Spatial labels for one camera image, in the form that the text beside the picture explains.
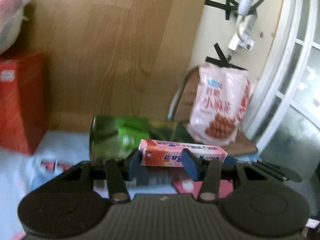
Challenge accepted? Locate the pink wafer biscuit box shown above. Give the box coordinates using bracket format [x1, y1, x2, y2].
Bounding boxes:
[138, 139, 227, 167]

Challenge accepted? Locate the green snack packet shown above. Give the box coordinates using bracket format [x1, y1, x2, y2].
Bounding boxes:
[116, 118, 150, 150]

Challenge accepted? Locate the green transparent storage bin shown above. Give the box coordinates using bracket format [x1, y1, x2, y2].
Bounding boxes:
[89, 115, 195, 165]

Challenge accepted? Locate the brown cushioned chair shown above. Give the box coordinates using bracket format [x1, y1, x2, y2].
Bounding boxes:
[167, 67, 258, 157]

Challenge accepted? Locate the pink twisted dough snack bag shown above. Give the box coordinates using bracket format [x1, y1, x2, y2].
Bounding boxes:
[187, 63, 252, 146]

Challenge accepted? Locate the white framed window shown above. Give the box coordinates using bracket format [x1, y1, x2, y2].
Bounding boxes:
[242, 0, 319, 155]

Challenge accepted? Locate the red cardboard box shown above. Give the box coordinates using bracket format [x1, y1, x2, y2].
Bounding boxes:
[1, 52, 47, 155]

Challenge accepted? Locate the pink white plastic bag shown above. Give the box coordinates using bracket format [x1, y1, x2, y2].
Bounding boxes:
[0, 0, 31, 54]

